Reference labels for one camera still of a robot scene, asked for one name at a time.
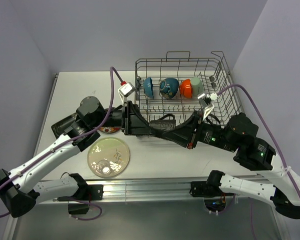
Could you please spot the dark brown mug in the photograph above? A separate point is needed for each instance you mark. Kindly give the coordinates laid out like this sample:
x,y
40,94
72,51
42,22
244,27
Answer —
x,y
165,123

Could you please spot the red floral round plate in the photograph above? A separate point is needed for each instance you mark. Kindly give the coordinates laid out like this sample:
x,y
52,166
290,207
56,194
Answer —
x,y
109,130

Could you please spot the clear glass cup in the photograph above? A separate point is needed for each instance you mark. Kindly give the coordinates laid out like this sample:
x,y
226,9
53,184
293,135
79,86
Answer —
x,y
103,168

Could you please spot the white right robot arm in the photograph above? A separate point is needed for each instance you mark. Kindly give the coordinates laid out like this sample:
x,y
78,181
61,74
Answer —
x,y
251,152

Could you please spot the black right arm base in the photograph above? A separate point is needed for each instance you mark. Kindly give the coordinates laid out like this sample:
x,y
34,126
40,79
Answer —
x,y
215,200

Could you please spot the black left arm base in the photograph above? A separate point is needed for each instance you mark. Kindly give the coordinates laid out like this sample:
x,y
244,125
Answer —
x,y
83,202

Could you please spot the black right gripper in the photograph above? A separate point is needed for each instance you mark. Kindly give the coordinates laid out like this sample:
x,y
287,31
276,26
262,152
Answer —
x,y
184,132

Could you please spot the orange plastic bowl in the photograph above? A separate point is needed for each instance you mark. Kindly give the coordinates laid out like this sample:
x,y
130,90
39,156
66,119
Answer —
x,y
185,88

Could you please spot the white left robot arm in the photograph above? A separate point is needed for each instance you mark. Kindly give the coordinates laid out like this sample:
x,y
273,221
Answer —
x,y
21,188

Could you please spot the aluminium frame rail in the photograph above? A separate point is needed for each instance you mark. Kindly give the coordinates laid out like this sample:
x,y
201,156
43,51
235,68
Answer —
x,y
148,209

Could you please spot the black floral square plate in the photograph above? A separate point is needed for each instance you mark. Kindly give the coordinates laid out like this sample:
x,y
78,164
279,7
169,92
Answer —
x,y
59,127

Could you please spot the blue ceramic bowl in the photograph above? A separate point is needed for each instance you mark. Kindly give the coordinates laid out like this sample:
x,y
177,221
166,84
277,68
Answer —
x,y
148,87

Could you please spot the light green cup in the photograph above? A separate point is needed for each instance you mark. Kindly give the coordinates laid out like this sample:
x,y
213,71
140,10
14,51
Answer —
x,y
197,86

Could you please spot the dark bowl beige inside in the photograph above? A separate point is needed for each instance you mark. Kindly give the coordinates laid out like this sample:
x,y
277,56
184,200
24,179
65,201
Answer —
x,y
169,87

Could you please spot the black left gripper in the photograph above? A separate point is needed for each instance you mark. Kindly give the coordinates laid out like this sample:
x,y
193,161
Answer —
x,y
132,122

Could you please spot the large cream round plate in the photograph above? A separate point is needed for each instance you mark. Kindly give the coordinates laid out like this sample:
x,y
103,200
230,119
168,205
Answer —
x,y
114,150

